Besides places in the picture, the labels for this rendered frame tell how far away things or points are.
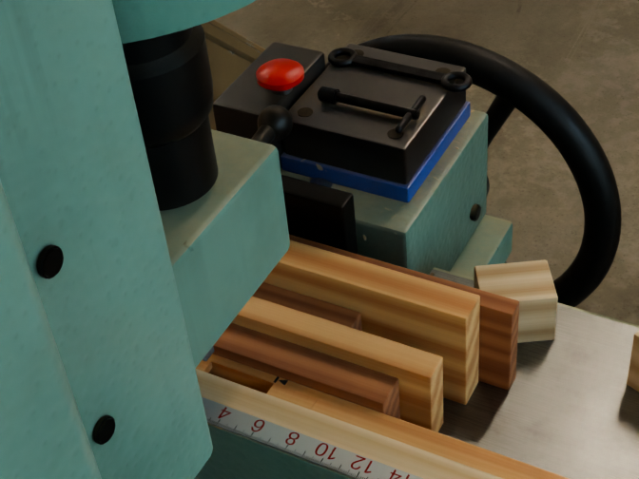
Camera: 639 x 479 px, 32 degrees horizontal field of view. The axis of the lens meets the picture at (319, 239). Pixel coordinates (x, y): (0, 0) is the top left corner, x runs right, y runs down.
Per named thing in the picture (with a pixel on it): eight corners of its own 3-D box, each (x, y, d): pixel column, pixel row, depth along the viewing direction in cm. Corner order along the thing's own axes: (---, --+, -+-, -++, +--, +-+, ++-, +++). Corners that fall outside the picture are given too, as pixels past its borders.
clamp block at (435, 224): (493, 215, 82) (495, 112, 76) (416, 339, 73) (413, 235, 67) (313, 167, 87) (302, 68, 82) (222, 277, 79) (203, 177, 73)
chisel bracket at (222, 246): (296, 267, 62) (280, 143, 56) (153, 454, 53) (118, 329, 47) (183, 233, 65) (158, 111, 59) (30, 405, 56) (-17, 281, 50)
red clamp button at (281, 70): (313, 73, 71) (312, 59, 70) (290, 99, 69) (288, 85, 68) (272, 64, 72) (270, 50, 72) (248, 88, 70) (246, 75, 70)
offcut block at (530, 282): (481, 347, 68) (482, 303, 66) (473, 308, 70) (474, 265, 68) (554, 340, 68) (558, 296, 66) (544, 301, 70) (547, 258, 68)
